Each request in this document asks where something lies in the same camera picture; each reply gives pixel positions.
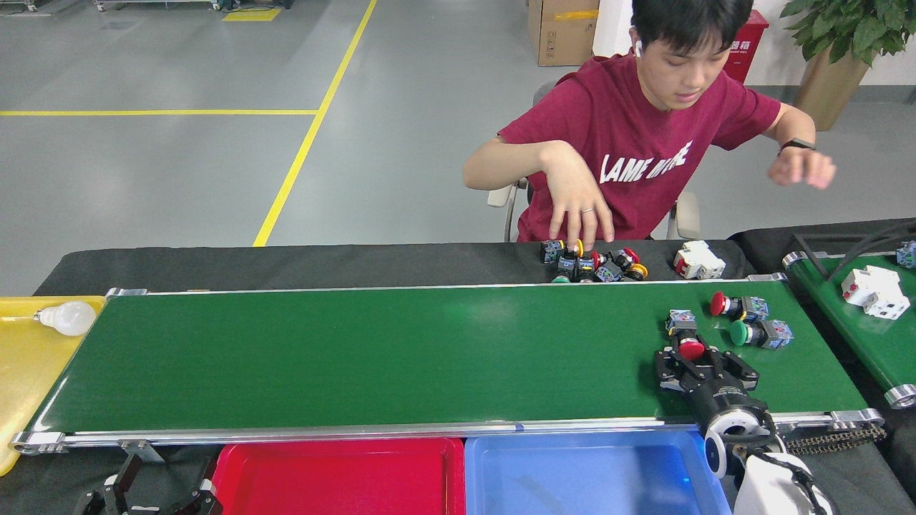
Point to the person's left forearm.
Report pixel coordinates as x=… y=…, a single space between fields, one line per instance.
x=787 y=125

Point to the white light bulb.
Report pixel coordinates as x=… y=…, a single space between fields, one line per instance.
x=71 y=318

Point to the yellow plastic tray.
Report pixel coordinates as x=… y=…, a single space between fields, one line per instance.
x=25 y=379

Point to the person's right hand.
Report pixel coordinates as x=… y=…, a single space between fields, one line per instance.
x=572 y=186

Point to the white circuit breaker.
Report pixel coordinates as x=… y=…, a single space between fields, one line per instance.
x=701 y=259
x=869 y=282

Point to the red fire extinguisher box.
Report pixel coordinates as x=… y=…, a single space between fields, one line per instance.
x=744 y=50

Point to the black wristwatch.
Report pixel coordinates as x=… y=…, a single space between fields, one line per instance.
x=796 y=144

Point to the brown cardboard box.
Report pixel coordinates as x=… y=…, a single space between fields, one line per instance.
x=565 y=32

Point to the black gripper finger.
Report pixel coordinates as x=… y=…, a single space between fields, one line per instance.
x=107 y=501
x=733 y=372
x=669 y=372
x=204 y=501

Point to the green conveyor belt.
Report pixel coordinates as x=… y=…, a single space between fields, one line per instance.
x=393 y=357
x=880 y=343

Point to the red plastic tray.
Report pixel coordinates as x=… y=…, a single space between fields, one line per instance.
x=336 y=479

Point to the person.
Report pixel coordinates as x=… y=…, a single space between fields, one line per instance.
x=630 y=143

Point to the grey office chair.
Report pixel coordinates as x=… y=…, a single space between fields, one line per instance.
x=687 y=214

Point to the blue plastic tray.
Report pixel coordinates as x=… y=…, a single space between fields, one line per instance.
x=587 y=479

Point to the person's right forearm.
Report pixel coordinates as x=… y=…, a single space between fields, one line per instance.
x=501 y=161

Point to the potted green plant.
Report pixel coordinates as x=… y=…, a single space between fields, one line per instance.
x=826 y=86

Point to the person's left hand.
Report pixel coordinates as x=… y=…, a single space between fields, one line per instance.
x=805 y=166

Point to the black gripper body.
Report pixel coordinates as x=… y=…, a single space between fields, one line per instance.
x=723 y=397

